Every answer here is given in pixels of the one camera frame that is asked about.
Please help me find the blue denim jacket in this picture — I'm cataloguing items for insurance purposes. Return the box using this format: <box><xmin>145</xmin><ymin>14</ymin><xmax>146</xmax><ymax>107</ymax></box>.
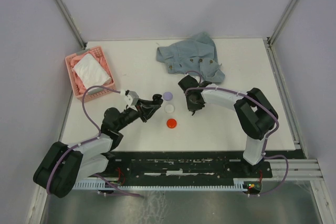
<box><xmin>156</xmin><ymin>32</ymin><xmax>225</xmax><ymax>83</ymax></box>

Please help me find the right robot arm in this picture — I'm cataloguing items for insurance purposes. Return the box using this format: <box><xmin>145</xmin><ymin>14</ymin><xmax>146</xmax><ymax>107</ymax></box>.
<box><xmin>178</xmin><ymin>76</ymin><xmax>279</xmax><ymax>177</ymax></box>

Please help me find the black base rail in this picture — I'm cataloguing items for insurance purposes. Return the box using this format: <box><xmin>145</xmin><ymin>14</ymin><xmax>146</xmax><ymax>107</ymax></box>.
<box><xmin>86</xmin><ymin>149</ymin><xmax>274</xmax><ymax>186</ymax></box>

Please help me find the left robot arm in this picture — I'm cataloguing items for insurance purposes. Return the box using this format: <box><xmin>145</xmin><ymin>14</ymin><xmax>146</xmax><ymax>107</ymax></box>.
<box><xmin>33</xmin><ymin>94</ymin><xmax>163</xmax><ymax>198</ymax></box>

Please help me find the right aluminium frame post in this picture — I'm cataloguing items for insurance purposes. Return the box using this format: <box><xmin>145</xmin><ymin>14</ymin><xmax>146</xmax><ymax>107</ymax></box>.
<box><xmin>267</xmin><ymin>0</ymin><xmax>300</xmax><ymax>48</ymax></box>

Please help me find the pink plastic basket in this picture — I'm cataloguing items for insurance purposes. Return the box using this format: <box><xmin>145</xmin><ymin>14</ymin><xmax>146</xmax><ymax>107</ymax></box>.
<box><xmin>65</xmin><ymin>45</ymin><xmax>117</xmax><ymax>103</ymax></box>

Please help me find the left aluminium frame post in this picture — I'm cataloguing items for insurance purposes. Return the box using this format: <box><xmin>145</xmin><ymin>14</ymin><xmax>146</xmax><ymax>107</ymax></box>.
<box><xmin>54</xmin><ymin>0</ymin><xmax>87</xmax><ymax>49</ymax></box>

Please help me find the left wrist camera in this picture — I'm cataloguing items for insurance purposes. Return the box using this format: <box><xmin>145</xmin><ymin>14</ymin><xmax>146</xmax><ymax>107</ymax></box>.
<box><xmin>124</xmin><ymin>90</ymin><xmax>139</xmax><ymax>106</ymax></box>

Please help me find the purple earbud case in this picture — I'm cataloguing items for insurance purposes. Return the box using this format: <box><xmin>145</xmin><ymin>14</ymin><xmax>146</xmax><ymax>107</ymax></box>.
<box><xmin>163</xmin><ymin>92</ymin><xmax>173</xmax><ymax>101</ymax></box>

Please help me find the white folded cloth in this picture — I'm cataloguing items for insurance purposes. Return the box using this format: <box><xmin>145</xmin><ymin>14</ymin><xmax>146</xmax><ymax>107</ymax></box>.
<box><xmin>70</xmin><ymin>53</ymin><xmax>112</xmax><ymax>93</ymax></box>

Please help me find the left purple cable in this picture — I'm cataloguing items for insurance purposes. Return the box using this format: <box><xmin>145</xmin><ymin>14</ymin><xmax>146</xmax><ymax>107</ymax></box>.
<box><xmin>46</xmin><ymin>85</ymin><xmax>125</xmax><ymax>195</ymax></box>

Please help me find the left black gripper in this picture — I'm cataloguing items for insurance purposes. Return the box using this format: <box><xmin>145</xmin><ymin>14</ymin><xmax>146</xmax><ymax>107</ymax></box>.
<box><xmin>115</xmin><ymin>98</ymin><xmax>161</xmax><ymax>132</ymax></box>

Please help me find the aluminium frame post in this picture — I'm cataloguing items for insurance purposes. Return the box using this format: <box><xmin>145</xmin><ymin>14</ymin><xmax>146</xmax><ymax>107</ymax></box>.
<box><xmin>54</xmin><ymin>0</ymin><xmax>87</xmax><ymax>49</ymax></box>
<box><xmin>267</xmin><ymin>0</ymin><xmax>300</xmax><ymax>48</ymax></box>

